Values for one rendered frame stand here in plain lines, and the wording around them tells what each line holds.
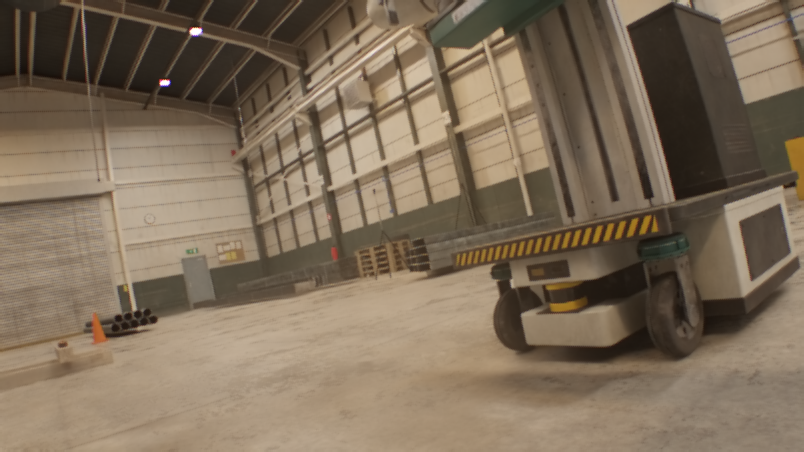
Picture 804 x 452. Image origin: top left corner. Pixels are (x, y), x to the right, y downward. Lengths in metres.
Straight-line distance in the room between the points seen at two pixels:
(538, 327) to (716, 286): 0.42
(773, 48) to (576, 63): 8.28
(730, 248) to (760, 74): 8.52
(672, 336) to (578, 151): 0.65
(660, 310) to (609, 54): 0.68
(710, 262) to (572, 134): 0.57
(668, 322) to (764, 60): 8.75
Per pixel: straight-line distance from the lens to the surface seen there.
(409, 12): 1.65
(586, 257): 1.07
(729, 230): 1.16
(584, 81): 1.46
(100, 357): 4.26
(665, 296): 1.04
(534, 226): 7.14
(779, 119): 9.35
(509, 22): 1.56
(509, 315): 1.35
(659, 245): 1.05
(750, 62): 9.67
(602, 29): 1.39
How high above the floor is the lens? 0.34
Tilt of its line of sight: 3 degrees up
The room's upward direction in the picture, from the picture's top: 13 degrees counter-clockwise
